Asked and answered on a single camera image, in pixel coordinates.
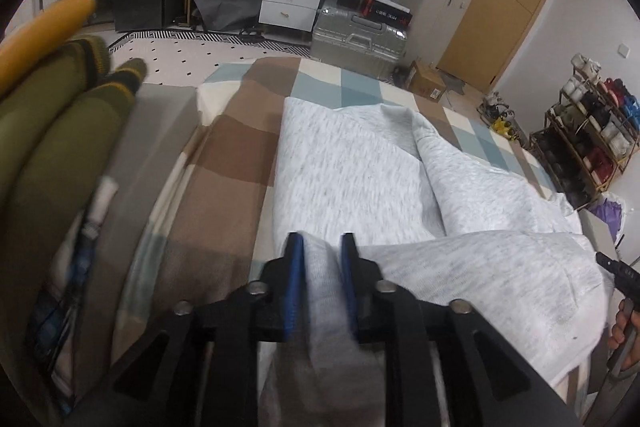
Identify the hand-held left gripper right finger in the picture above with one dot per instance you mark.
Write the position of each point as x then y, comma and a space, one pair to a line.
351, 287

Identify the wooden shoe rack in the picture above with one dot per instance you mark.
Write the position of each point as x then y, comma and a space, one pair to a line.
542, 147

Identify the dark grey bag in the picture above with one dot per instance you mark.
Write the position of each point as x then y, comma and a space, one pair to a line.
225, 2

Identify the grey door mat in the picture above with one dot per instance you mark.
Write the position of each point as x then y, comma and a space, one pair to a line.
456, 84

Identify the collection of sneakers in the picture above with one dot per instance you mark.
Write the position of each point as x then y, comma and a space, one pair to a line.
595, 132

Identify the person's right hand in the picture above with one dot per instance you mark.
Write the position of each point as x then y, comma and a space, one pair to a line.
625, 322

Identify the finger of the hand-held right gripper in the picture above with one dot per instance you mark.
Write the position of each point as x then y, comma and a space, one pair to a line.
622, 274

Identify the brown cardboard box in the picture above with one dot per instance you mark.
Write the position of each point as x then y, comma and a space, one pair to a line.
425, 82

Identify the white storage cabinet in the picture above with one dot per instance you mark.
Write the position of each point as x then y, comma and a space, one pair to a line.
435, 22

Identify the scattered loose shoes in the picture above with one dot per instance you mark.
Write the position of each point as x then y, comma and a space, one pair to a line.
500, 114

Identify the beige sofa cushion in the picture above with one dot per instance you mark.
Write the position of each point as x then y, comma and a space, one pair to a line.
155, 132

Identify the black red gift box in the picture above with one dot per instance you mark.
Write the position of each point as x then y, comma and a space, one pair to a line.
390, 11

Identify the yellow garment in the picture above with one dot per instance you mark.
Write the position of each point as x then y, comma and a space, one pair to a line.
40, 32

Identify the black white patterned rug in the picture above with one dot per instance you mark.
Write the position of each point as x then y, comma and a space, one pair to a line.
200, 54

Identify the silver suitcase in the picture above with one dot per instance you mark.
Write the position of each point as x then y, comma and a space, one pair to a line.
355, 42

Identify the light grey sweatshirt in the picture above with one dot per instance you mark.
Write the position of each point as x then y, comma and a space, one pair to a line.
350, 167

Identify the plaid blanket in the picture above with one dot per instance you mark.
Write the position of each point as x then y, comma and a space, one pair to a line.
235, 157

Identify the purple plastic bag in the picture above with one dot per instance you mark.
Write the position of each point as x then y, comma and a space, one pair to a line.
607, 214

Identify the white light switch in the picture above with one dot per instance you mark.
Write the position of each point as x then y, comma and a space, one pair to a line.
623, 51

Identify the olive green jacket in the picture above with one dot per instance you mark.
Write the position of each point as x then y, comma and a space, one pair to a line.
50, 122

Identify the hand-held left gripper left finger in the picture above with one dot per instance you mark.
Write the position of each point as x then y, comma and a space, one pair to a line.
295, 287

